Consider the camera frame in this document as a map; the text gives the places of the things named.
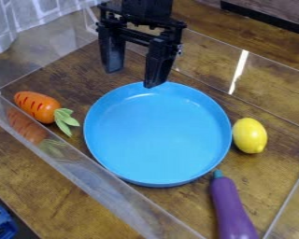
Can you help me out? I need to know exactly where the orange toy carrot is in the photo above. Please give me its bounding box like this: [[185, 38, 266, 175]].
[[13, 91, 82, 137]]

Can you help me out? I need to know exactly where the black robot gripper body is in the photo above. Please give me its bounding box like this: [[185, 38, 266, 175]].
[[98, 0, 187, 47]]

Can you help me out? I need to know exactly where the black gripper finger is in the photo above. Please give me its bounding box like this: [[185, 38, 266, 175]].
[[143, 28, 182, 89], [99, 23, 126, 73]]

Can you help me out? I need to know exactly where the blue round plate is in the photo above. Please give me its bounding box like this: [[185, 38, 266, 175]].
[[84, 82, 233, 188]]

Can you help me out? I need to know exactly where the yellow toy lemon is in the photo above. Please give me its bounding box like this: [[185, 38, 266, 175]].
[[233, 118, 269, 154]]

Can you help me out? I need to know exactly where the clear acrylic barrier wall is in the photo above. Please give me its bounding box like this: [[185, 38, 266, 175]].
[[0, 6, 299, 239]]

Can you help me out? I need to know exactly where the white grid curtain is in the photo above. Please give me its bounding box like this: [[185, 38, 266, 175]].
[[0, 0, 107, 53]]

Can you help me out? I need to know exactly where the purple toy eggplant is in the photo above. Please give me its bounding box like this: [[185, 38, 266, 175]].
[[210, 170, 260, 239]]

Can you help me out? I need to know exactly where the blue plastic object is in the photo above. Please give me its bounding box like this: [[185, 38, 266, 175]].
[[0, 206, 17, 239]]

